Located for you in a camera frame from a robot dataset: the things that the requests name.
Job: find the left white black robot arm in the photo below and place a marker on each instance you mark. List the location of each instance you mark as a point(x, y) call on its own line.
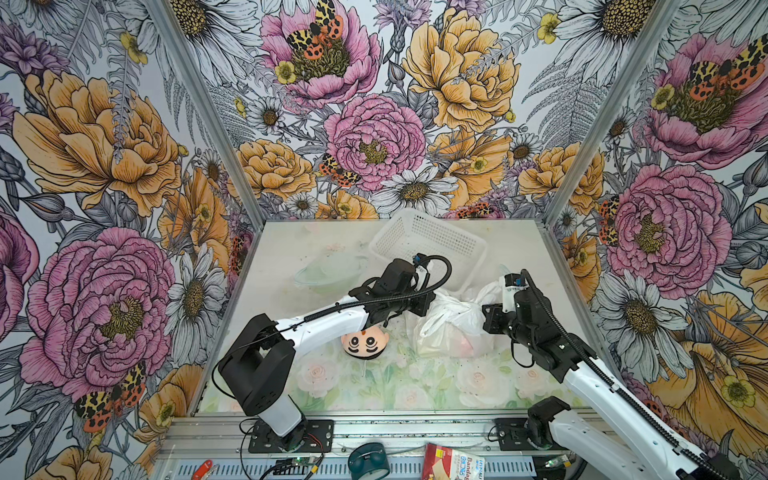
point(256, 367)

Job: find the red handled tool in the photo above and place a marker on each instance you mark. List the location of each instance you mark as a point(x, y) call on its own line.
point(203, 471)

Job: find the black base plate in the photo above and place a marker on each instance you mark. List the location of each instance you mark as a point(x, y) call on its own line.
point(309, 436)
point(518, 434)

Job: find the white plastic mesh basket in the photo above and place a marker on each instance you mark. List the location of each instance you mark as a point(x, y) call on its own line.
point(410, 232)

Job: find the teal tape roll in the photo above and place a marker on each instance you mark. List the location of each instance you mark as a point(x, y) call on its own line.
point(369, 462)

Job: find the pink plush doll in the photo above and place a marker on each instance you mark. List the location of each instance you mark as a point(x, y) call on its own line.
point(366, 344)

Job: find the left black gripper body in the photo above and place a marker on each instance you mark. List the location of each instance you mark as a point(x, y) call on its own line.
point(417, 303)

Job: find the green circuit board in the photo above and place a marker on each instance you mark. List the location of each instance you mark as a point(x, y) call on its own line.
point(298, 462)

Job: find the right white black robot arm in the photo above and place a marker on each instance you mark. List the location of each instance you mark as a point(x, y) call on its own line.
point(642, 446)

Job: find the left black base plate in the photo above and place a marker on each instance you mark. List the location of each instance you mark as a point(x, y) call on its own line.
point(309, 436)

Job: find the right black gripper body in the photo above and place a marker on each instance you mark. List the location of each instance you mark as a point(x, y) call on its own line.
point(507, 323)

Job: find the white plastic bag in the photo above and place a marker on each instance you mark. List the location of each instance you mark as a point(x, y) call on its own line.
point(453, 326)

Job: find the aluminium front rail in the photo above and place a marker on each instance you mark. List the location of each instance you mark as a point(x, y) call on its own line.
point(222, 437)

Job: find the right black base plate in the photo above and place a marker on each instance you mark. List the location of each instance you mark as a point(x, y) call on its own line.
point(518, 434)

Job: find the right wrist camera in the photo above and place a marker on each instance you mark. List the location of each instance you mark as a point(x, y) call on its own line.
point(511, 284)

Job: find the red white bandage box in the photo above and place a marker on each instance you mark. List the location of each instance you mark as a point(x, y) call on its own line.
point(445, 463)

